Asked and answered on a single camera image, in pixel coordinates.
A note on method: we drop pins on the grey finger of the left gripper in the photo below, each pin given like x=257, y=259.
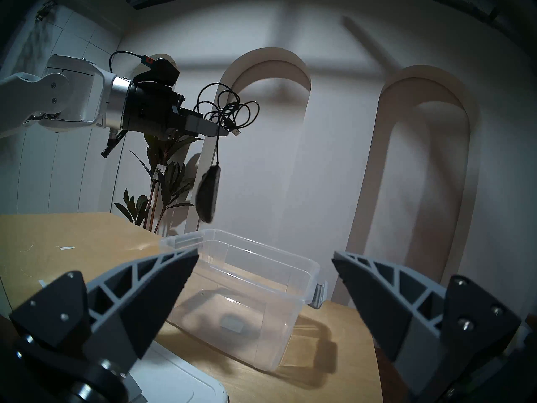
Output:
x=205, y=127

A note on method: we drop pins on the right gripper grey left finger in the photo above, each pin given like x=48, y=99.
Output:
x=126, y=305

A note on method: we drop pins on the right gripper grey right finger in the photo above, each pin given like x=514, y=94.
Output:
x=402, y=314

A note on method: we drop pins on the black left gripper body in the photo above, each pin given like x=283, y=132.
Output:
x=153, y=110

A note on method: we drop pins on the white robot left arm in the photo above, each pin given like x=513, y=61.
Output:
x=71, y=95

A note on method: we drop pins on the clear plastic storage container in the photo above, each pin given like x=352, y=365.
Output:
x=272, y=289

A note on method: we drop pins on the white plant label tag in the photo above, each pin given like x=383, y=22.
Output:
x=158, y=172

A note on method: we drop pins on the tall dark green plant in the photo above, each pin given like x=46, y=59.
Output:
x=168, y=184

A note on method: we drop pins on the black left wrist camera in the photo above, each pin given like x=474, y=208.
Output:
x=161, y=72

